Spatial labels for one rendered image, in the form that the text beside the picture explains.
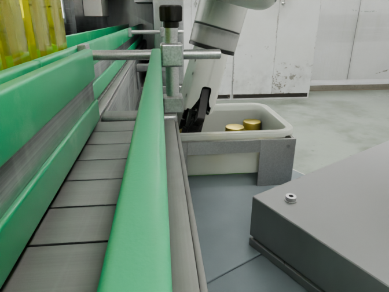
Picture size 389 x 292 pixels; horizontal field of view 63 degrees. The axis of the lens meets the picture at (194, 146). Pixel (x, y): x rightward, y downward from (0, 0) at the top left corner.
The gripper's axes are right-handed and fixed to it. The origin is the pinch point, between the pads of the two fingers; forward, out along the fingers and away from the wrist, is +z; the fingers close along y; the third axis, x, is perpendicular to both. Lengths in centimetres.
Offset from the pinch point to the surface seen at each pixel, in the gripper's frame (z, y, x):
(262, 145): -4.0, 9.7, 9.5
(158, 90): -14.2, 37.7, -9.0
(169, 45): -14.7, 13.7, -7.5
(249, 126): -3.4, -2.5, 11.3
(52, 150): -7.0, 31.2, -14.7
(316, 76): -1, -390, 232
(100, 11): -14, -84, -30
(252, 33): -30, -345, 108
